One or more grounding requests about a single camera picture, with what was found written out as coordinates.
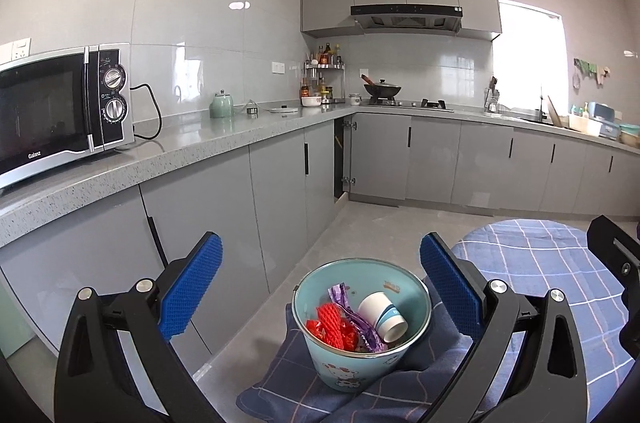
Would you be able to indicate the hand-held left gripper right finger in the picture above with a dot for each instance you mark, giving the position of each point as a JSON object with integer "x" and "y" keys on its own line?
{"x": 450, "y": 285}

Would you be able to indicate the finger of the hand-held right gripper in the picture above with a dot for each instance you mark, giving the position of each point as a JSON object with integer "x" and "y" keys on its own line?
{"x": 607, "y": 233}

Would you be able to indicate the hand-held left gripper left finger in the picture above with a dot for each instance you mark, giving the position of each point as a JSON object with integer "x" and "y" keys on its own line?
{"x": 192, "y": 285}

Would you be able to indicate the white paper cup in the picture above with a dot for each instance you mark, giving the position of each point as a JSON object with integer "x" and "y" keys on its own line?
{"x": 380, "y": 310}

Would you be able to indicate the purple plastic wrapper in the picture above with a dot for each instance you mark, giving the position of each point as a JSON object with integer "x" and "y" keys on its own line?
{"x": 367, "y": 330}

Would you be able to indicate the red plastic bag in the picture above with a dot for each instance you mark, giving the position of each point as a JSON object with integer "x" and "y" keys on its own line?
{"x": 352, "y": 335}

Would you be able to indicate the red foam fruit net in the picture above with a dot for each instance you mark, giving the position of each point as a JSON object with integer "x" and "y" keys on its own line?
{"x": 330, "y": 318}

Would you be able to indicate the teal cartoon print bin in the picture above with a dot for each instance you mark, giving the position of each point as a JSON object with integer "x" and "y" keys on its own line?
{"x": 345, "y": 368}

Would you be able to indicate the blue plaid tablecloth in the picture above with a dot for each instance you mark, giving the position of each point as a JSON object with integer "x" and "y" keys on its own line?
{"x": 525, "y": 253}

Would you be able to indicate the stack of teal bowls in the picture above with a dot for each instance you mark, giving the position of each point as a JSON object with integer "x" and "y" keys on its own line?
{"x": 630, "y": 134}

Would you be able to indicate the cream plastic tray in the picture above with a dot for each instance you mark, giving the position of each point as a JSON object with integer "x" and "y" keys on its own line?
{"x": 585, "y": 126}

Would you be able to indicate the light blue storage box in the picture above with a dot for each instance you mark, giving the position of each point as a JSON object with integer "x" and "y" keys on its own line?
{"x": 607, "y": 120}

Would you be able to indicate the soap dispenser bottle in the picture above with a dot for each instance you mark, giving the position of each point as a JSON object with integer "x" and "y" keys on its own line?
{"x": 585, "y": 110}

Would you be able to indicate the wooden cutting board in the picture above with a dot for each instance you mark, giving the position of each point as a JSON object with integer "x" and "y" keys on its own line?
{"x": 554, "y": 112}

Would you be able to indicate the grey kitchen counter cabinets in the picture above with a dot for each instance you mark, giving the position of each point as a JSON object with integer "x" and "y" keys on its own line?
{"x": 280, "y": 183}

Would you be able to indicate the black sink faucet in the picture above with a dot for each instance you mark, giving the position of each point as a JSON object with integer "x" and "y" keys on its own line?
{"x": 541, "y": 103}

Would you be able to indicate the metal utensil holder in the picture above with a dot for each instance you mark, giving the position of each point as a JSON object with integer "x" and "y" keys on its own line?
{"x": 491, "y": 100}

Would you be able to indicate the black gas stove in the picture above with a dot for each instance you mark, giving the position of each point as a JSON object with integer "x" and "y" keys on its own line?
{"x": 430, "y": 104}

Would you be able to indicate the small metal cup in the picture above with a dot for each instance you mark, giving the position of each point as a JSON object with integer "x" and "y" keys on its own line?
{"x": 251, "y": 111}

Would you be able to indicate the bright kitchen window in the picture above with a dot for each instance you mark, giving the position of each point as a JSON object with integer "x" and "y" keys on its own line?
{"x": 530, "y": 58}

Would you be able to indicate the white round lid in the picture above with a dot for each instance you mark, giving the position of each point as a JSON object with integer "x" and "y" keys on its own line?
{"x": 284, "y": 108}

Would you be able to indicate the black wok with lid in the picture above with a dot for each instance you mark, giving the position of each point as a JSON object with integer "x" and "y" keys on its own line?
{"x": 382, "y": 90}

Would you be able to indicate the small glass jar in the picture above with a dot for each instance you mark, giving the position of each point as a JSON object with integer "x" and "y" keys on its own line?
{"x": 354, "y": 99}

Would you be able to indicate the white bowl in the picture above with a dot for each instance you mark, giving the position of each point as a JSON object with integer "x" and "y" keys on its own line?
{"x": 311, "y": 101}

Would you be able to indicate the silver black microwave oven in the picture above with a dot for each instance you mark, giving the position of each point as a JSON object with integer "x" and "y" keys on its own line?
{"x": 45, "y": 118}

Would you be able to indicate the metal spice rack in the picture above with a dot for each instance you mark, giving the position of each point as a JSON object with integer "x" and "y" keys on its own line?
{"x": 337, "y": 83}

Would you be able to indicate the spice rack with bottles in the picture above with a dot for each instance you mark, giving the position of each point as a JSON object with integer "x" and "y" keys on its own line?
{"x": 327, "y": 53}

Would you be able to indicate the black range hood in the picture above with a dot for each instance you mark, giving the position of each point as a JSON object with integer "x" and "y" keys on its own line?
{"x": 405, "y": 15}

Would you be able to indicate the hanging wall cloths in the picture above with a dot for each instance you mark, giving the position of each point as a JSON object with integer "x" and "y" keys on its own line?
{"x": 592, "y": 69}

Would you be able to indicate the white wall switch plate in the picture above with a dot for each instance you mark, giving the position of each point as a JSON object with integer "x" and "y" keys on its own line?
{"x": 278, "y": 66}

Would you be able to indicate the white wall power outlet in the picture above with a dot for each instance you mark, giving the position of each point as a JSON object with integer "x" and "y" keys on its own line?
{"x": 15, "y": 50}

